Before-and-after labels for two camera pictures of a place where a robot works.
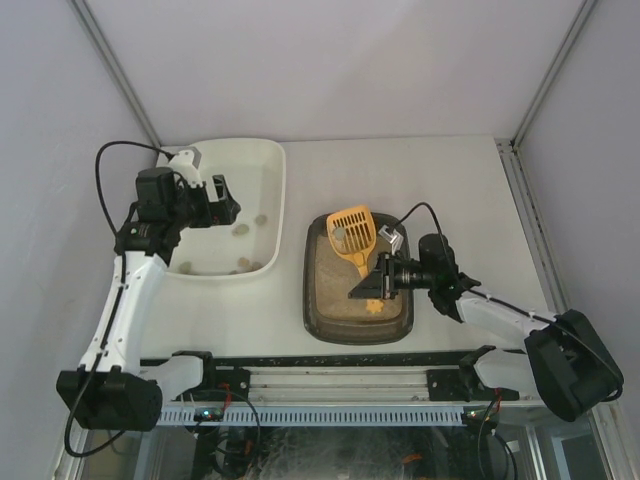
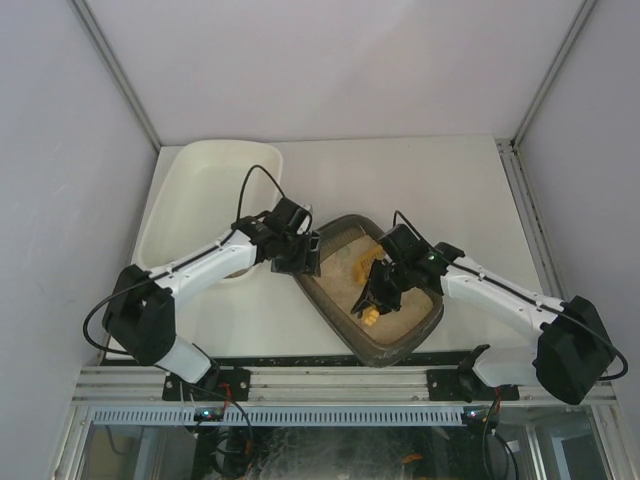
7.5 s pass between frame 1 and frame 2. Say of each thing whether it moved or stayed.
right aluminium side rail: stayed
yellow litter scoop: moved
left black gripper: moved
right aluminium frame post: stayed
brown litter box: moved
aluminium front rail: stayed
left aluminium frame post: stayed
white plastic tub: stayed
